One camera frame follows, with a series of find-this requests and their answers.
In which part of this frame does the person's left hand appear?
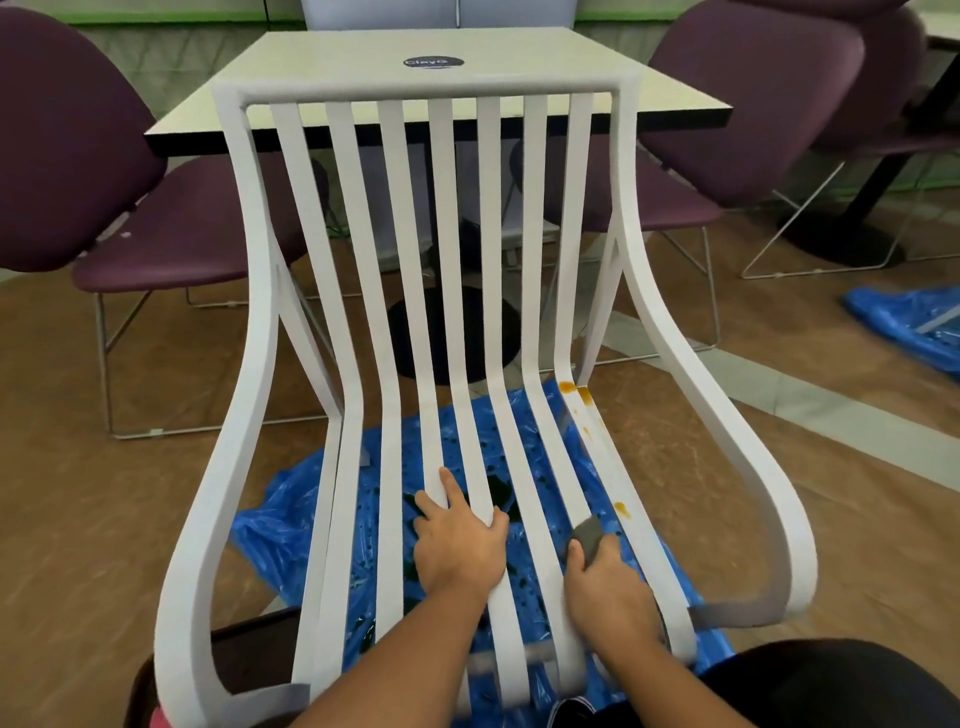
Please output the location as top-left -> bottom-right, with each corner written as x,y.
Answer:
412,467 -> 511,601

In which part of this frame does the person's right forearm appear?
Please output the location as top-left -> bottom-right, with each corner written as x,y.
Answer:
599,637 -> 759,728

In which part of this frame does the person's right black shoe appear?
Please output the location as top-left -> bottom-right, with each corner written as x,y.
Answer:
547,695 -> 601,728

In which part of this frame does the purple lounge chair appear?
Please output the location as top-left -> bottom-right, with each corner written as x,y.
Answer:
0,5 -> 335,442
509,0 -> 909,369
740,7 -> 960,281

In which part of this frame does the cream square table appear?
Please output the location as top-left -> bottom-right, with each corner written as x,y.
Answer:
144,26 -> 734,159
918,8 -> 960,50

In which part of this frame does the blue plastic sheet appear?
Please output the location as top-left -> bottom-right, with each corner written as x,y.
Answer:
841,284 -> 960,376
228,378 -> 736,728

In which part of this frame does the grey cleaning cloth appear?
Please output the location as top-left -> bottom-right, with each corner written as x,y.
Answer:
568,515 -> 609,568

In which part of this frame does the person's right hand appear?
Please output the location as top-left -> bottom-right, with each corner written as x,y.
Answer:
563,533 -> 667,661

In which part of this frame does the person's left forearm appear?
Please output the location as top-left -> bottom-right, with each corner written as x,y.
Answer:
288,584 -> 493,728

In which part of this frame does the black round table base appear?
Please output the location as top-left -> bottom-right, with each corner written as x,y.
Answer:
779,37 -> 960,271
386,217 -> 524,388

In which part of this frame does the dark brown tray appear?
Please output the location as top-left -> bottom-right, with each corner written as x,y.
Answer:
123,605 -> 305,728

